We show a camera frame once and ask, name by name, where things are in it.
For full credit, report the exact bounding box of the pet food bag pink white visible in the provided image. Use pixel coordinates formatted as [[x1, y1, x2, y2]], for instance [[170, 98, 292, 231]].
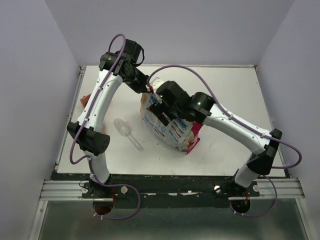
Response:
[[140, 93, 203, 154]]

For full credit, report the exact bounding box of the clear plastic scoop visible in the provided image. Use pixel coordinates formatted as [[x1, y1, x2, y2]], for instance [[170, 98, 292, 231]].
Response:
[[113, 118, 143, 151]]

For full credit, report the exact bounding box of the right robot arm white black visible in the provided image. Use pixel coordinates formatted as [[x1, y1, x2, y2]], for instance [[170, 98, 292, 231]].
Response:
[[148, 77, 282, 196]]

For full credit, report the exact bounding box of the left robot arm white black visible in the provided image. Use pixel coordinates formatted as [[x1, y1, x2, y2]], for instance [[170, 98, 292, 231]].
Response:
[[67, 38, 148, 198]]

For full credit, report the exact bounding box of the pink cat-shaped pet bowl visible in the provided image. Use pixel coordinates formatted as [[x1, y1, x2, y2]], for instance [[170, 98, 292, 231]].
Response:
[[79, 92, 107, 133]]

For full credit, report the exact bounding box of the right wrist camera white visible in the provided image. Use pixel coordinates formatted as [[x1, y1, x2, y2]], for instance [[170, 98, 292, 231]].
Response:
[[146, 82, 162, 104]]

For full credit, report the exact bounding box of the black mounting base rail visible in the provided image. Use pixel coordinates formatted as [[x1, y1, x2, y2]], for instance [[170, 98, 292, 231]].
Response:
[[49, 171, 261, 210]]

